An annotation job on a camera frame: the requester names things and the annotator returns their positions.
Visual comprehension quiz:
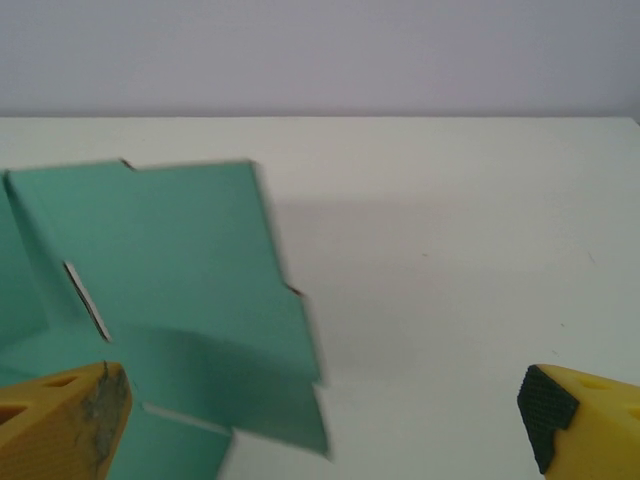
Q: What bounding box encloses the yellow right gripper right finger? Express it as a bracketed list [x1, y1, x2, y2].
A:
[516, 363, 640, 480]

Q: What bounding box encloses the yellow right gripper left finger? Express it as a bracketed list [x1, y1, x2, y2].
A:
[0, 362, 134, 480]

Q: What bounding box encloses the teal paper box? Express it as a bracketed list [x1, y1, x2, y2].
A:
[0, 158, 335, 480]

